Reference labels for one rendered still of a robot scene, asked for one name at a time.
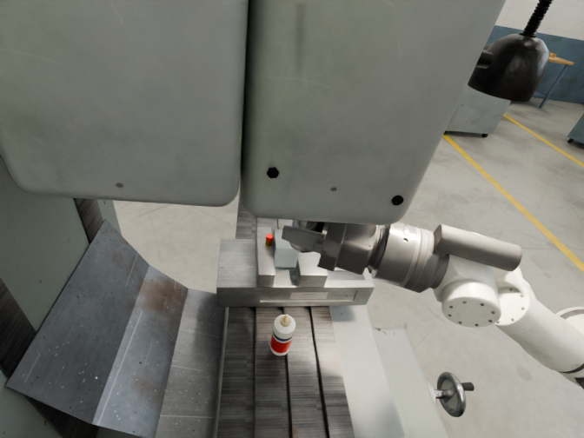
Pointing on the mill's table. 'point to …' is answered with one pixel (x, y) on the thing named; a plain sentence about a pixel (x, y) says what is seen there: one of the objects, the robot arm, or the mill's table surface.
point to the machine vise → (279, 279)
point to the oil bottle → (282, 335)
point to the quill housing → (351, 102)
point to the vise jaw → (309, 270)
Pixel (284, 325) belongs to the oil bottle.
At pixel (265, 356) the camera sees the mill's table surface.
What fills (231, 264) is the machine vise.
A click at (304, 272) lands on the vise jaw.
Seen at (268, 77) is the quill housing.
